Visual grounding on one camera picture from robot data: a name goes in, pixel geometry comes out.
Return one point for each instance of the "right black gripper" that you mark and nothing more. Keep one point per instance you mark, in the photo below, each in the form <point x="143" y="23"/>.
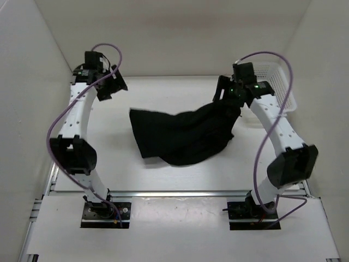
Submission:
<point x="223" y="83"/>

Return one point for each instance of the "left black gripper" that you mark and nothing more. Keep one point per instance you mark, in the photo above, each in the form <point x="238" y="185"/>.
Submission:
<point x="117" y="84"/>

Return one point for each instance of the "black shorts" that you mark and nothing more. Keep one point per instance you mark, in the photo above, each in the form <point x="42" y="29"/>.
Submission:
<point x="186" y="138"/>

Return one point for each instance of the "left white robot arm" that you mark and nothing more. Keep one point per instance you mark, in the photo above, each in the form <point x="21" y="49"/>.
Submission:
<point x="66" y="138"/>

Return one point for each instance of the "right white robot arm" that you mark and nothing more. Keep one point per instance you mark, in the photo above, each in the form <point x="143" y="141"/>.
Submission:
<point x="294" y="160"/>

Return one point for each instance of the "white plastic basket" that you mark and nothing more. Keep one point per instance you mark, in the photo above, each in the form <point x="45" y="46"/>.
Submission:
<point x="274" y="74"/>

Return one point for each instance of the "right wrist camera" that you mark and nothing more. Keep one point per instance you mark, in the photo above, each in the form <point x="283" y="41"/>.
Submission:
<point x="244" y="73"/>

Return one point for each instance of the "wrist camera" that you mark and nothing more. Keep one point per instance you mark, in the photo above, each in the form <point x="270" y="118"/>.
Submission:
<point x="95" y="61"/>
<point x="244" y="73"/>

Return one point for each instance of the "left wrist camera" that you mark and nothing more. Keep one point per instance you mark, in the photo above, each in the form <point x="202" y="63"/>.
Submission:
<point x="95" y="61"/>

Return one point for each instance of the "aluminium front rail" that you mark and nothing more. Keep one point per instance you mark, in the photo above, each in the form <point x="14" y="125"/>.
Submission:
<point x="180" y="194"/>

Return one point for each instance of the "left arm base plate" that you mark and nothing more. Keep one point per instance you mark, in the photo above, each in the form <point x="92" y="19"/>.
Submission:
<point x="106" y="217"/>

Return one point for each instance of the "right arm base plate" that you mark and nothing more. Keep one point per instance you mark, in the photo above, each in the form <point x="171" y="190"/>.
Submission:
<point x="241" y="219"/>

